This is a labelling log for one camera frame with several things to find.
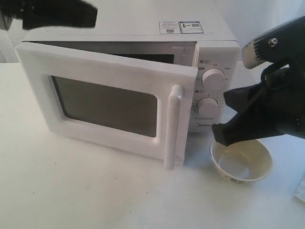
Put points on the cream ceramic bowl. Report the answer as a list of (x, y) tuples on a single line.
[(243, 162)]

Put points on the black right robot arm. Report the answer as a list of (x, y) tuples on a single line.
[(295, 29)]

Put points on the white wrist camera on right gripper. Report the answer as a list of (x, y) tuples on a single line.
[(271, 46)]

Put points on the white Midea microwave oven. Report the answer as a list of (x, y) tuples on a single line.
[(180, 32)]

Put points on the printed paper sheet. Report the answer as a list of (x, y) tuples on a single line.
[(300, 189)]

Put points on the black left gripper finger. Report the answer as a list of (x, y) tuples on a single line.
[(65, 13)]

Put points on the lower white timer knob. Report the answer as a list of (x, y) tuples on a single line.
[(207, 107)]

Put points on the white microwave door with window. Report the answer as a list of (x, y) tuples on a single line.
[(115, 100)]

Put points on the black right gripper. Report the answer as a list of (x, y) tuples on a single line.
[(273, 107)]

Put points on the upper white control knob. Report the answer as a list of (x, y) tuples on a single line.
[(213, 79)]

